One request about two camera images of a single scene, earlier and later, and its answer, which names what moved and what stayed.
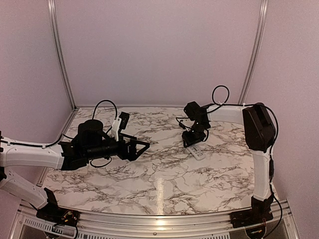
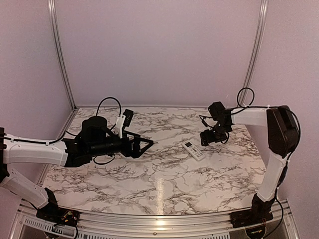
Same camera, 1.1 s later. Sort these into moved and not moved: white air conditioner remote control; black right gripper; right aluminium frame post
Moved: black right gripper
Not moved: white air conditioner remote control; right aluminium frame post
